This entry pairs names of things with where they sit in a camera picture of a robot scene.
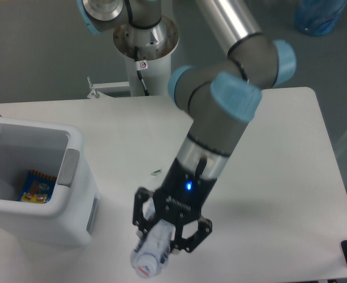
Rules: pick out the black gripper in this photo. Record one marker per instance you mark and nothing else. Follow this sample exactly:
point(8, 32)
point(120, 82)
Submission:
point(179, 201)

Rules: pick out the clear plastic water bottle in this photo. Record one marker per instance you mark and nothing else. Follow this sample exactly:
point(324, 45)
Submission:
point(152, 252)

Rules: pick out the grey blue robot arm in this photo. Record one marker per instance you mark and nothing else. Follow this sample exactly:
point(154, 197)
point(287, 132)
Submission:
point(221, 100)

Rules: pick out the white plastic trash can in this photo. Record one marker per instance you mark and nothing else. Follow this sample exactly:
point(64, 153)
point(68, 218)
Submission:
point(55, 150)

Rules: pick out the small green wrapper scrap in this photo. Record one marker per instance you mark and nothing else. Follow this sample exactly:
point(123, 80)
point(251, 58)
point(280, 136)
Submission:
point(156, 172)

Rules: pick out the blue yellow snack packet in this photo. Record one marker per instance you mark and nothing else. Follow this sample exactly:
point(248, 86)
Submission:
point(38, 188)

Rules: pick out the large blue water jug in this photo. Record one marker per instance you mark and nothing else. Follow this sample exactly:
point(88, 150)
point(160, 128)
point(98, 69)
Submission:
point(318, 18)

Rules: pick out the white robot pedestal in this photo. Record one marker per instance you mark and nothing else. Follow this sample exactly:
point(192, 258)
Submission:
point(147, 54)

